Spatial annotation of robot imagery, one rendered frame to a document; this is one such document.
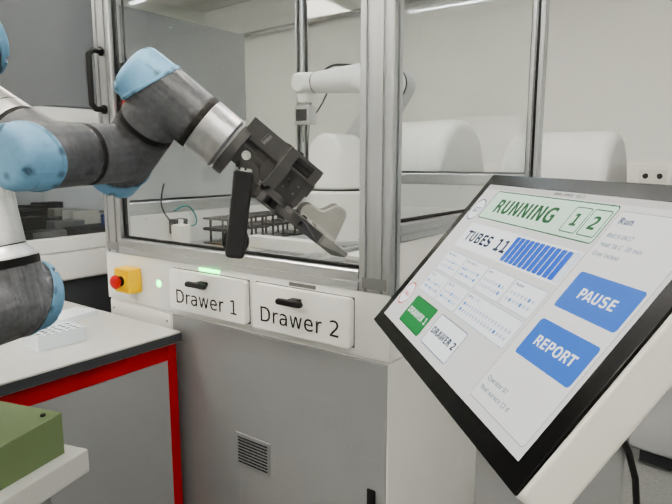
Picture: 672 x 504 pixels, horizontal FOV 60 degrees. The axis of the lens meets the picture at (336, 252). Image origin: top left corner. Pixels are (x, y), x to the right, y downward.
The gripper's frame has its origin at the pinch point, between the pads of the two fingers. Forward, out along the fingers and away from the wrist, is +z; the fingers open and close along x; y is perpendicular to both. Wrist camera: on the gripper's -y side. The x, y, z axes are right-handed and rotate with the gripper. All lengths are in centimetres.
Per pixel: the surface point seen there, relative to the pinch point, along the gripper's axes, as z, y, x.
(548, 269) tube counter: 15.0, 13.7, -20.1
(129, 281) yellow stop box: -21, -46, 93
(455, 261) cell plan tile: 14.9, 10.1, 1.8
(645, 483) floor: 174, 4, 109
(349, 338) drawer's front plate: 23.2, -13.3, 41.3
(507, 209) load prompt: 15.0, 20.1, -0.7
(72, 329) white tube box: -24, -59, 73
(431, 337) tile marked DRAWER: 14.9, -0.4, -8.3
